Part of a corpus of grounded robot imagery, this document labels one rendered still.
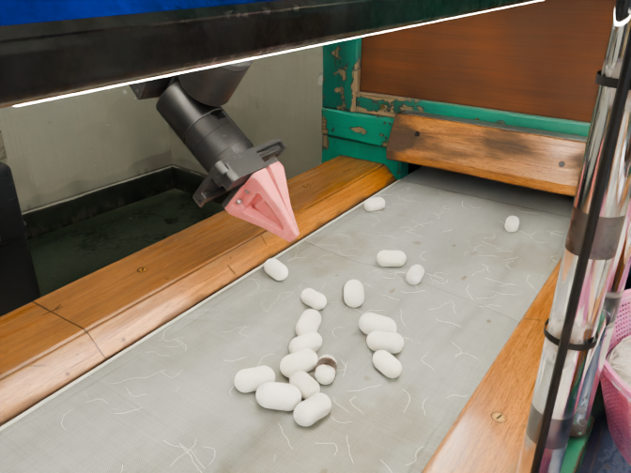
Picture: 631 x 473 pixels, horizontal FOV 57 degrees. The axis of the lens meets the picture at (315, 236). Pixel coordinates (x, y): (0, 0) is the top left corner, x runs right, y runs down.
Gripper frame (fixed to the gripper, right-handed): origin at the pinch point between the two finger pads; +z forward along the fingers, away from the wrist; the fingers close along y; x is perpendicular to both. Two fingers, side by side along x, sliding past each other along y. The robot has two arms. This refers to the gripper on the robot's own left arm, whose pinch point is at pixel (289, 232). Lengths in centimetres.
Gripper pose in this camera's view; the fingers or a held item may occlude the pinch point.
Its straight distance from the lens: 61.1
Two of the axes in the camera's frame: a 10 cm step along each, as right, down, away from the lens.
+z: 6.3, 7.7, -0.9
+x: -5.3, 5.2, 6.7
